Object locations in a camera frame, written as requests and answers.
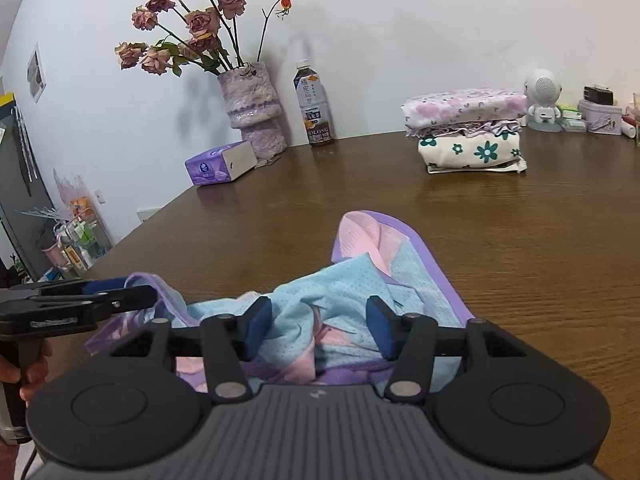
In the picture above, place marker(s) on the white round speaker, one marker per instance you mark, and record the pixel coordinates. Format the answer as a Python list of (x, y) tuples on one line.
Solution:
[(542, 87)]

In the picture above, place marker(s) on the pink blue mesh vest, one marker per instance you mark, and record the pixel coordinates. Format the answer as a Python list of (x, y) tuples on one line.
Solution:
[(350, 285)]

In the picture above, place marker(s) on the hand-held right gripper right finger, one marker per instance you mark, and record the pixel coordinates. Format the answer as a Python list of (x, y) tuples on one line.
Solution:
[(377, 327)]

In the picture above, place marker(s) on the green white small box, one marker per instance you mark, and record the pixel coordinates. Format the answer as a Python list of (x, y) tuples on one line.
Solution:
[(570, 110)]

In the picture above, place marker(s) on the grey refrigerator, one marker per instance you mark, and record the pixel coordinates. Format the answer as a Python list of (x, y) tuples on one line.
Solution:
[(25, 220)]

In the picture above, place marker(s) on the pink floral folded cloth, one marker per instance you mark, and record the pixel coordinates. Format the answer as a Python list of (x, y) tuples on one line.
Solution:
[(460, 107)]

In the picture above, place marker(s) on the red white tube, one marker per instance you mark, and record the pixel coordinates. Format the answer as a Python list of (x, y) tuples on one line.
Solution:
[(629, 127)]

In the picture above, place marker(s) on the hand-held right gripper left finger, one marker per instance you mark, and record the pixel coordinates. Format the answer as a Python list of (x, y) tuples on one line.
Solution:
[(257, 327)]

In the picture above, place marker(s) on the clear glass cup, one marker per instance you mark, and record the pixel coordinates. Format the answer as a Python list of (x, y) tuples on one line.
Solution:
[(636, 120)]

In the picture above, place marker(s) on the tea bottle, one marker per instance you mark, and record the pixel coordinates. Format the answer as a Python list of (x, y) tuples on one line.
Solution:
[(312, 110)]

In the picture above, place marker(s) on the wall poster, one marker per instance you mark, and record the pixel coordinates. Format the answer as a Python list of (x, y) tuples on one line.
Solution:
[(36, 72)]

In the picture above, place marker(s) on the dried rose bouquet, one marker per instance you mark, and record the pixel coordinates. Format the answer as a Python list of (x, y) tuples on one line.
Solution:
[(202, 22)]

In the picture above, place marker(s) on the person's left hand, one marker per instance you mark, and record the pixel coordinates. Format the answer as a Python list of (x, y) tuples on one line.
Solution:
[(36, 377)]

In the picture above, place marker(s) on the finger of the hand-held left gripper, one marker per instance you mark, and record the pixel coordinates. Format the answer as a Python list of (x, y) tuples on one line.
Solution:
[(102, 286), (135, 297)]

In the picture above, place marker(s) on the purple fuzzy vase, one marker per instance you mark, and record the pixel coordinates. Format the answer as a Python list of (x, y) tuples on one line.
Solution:
[(250, 95)]

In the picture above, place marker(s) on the cream floral folded cloth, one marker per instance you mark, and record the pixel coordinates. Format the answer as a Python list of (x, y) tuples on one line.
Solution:
[(465, 152)]

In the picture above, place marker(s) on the blue white carton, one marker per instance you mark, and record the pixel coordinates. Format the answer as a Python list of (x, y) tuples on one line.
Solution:
[(55, 274)]

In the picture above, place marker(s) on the black charger block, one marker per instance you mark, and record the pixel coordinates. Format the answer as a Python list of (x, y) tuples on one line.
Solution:
[(598, 95)]

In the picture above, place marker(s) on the pink plastic bags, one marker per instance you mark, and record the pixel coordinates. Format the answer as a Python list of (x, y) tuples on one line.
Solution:
[(67, 190)]

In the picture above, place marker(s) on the wall socket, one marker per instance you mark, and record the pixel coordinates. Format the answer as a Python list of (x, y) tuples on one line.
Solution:
[(100, 196)]

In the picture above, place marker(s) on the purple tissue pack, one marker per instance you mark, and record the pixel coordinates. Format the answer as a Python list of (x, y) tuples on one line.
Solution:
[(210, 165)]

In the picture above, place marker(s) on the yellow box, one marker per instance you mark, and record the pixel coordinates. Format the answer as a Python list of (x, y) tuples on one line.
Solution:
[(6, 100)]

